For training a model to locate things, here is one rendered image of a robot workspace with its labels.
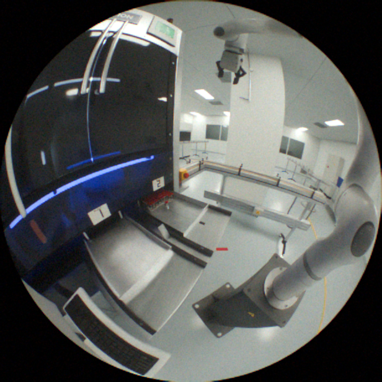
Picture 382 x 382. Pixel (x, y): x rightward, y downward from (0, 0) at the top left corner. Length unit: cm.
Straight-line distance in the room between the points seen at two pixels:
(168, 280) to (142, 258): 13
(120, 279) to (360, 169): 74
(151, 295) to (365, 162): 65
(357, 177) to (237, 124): 176
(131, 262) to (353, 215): 60
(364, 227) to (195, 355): 133
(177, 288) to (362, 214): 48
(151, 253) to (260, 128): 190
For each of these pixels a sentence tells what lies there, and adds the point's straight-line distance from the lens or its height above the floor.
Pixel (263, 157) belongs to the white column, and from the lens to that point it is 190.
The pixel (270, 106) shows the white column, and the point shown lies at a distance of 199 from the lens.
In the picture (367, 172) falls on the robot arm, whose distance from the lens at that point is 38.
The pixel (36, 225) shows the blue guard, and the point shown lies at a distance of 51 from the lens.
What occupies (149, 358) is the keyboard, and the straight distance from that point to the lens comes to 51.
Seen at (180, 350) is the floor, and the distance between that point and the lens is 134.
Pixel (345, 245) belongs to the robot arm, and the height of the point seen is 119.
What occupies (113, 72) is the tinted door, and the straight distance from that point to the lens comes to 54.
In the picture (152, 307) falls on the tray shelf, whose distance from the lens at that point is 41.
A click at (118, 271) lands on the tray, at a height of 88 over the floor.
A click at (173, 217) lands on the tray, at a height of 88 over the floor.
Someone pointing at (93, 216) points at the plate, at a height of 102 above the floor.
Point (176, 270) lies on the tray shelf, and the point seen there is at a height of 88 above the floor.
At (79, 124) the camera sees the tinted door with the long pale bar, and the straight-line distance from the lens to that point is 45.
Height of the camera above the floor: 128
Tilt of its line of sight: 29 degrees down
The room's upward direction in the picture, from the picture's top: 3 degrees clockwise
